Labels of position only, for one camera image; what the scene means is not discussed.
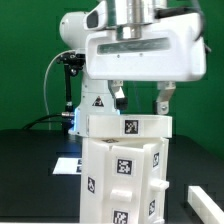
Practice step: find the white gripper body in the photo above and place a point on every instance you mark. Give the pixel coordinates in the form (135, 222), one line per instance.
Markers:
(169, 50)

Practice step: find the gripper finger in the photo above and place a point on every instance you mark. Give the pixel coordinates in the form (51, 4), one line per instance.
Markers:
(120, 101)
(166, 90)

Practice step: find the white cabinet block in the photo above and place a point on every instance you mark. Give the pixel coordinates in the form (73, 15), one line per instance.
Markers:
(129, 126)

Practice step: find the white cabinet door panel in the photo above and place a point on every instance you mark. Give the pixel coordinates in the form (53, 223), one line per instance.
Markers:
(155, 168)

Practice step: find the white door panel front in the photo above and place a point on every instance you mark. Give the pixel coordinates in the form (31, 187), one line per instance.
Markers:
(123, 182)

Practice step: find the white cabinet box body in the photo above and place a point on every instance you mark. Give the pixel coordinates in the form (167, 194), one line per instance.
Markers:
(95, 157)

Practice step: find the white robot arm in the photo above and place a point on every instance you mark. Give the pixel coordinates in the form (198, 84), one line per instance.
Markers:
(126, 18)

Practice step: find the white marker sheet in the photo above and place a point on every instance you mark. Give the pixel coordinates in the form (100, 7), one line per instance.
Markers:
(68, 166)

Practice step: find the white bar piece right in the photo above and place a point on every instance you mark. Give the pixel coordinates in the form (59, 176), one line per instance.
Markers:
(207, 210)

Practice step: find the black camera on stand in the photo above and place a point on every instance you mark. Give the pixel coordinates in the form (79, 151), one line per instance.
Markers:
(71, 61)

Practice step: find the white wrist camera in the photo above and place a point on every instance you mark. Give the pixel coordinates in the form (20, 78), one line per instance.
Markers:
(96, 19)

